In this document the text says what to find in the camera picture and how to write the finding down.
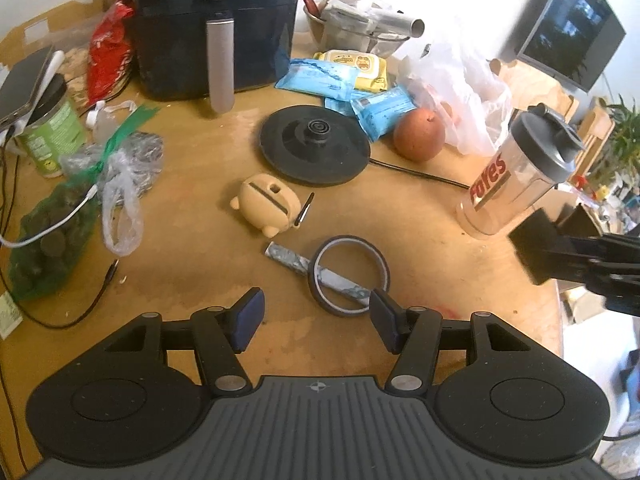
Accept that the green jar with black lid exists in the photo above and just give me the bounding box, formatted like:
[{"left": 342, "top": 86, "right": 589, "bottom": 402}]
[{"left": 12, "top": 74, "right": 89, "bottom": 180}]

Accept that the white charging cable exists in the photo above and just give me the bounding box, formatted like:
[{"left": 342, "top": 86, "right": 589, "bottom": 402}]
[{"left": 0, "top": 184, "right": 99, "bottom": 249}]

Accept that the green potted plant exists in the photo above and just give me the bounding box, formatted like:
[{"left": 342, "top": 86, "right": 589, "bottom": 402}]
[{"left": 597, "top": 94, "right": 640, "bottom": 188}]

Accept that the white plastic scrap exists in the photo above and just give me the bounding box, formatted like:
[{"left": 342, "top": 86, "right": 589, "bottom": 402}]
[{"left": 84, "top": 99, "right": 137, "bottom": 129}]

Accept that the beige bear-shaped case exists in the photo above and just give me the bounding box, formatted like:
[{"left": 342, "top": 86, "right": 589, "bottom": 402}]
[{"left": 229, "top": 173, "right": 301, "bottom": 238}]

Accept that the small blue wipes packet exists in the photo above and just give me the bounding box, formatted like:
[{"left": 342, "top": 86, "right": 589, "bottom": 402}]
[{"left": 349, "top": 84, "right": 419, "bottom": 143}]

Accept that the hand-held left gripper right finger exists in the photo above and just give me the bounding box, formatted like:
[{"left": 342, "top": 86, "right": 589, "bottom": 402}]
[{"left": 370, "top": 287, "right": 533, "bottom": 396}]

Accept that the red snack bag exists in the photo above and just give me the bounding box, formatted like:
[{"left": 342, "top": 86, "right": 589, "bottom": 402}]
[{"left": 87, "top": 0, "right": 137, "bottom": 107}]

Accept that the computer monitor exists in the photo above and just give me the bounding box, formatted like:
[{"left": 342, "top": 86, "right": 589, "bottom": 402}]
[{"left": 514, "top": 0, "right": 628, "bottom": 94}]

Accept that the paper receipt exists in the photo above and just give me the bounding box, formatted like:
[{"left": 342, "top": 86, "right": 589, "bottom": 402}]
[{"left": 0, "top": 293, "right": 24, "bottom": 339}]

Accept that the grey marbled stick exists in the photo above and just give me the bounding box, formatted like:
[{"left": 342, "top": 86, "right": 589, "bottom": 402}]
[{"left": 264, "top": 241, "right": 374, "bottom": 309}]

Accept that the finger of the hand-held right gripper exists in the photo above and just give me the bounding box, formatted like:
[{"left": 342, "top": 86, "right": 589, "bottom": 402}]
[
  {"left": 554, "top": 232, "right": 640, "bottom": 264},
  {"left": 547, "top": 258, "right": 640, "bottom": 318}
]

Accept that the black kettle base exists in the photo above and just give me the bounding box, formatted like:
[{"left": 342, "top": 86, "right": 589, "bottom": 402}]
[{"left": 259, "top": 105, "right": 372, "bottom": 185}]

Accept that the aluminium foil roll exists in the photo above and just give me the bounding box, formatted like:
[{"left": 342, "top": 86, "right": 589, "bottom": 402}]
[{"left": 371, "top": 8, "right": 427, "bottom": 39}]

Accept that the clear plastic bag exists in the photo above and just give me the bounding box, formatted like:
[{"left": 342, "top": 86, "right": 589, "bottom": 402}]
[{"left": 59, "top": 131, "right": 166, "bottom": 258}]

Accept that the dark blue air fryer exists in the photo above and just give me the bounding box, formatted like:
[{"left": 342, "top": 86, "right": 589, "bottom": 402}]
[{"left": 132, "top": 0, "right": 304, "bottom": 114}]

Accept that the long black cable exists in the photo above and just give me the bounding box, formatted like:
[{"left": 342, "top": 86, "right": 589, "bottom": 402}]
[{"left": 0, "top": 147, "right": 28, "bottom": 478}]

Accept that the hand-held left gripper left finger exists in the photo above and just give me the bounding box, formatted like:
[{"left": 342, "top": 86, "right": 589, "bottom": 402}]
[{"left": 107, "top": 287, "right": 264, "bottom": 396}]

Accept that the clear shaker bottle grey lid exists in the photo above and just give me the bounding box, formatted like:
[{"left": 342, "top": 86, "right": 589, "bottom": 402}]
[{"left": 456, "top": 103, "right": 587, "bottom": 239}]

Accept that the green net bag of avocados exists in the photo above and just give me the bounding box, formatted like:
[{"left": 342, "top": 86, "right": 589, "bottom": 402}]
[{"left": 7, "top": 104, "right": 162, "bottom": 302}]

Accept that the tape roll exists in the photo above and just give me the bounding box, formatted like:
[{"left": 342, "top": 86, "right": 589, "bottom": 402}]
[{"left": 309, "top": 234, "right": 391, "bottom": 317}]

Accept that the black cable with plug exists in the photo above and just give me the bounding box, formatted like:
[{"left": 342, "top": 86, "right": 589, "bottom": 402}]
[{"left": 0, "top": 259, "right": 121, "bottom": 332}]

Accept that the metal bowl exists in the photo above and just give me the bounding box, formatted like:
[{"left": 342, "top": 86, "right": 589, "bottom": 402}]
[{"left": 302, "top": 0, "right": 412, "bottom": 59}]

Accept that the orange round fruit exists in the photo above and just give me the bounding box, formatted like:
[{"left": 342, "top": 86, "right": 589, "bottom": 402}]
[{"left": 393, "top": 108, "right": 446, "bottom": 163}]

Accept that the small black stylus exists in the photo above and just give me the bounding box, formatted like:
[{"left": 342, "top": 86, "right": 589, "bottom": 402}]
[{"left": 293, "top": 192, "right": 316, "bottom": 229}]

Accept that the white plastic bag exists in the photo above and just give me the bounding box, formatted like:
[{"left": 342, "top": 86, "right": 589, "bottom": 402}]
[{"left": 397, "top": 41, "right": 514, "bottom": 158}]

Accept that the yellow wipes packet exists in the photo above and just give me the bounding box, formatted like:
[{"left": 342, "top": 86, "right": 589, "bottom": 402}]
[{"left": 313, "top": 48, "right": 389, "bottom": 94}]

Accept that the grey smartphone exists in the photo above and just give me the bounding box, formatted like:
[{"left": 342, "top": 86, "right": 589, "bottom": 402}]
[{"left": 0, "top": 44, "right": 57, "bottom": 127}]

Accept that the bag of nuts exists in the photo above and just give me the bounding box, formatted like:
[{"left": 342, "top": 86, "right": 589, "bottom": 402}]
[{"left": 49, "top": 24, "right": 97, "bottom": 107}]

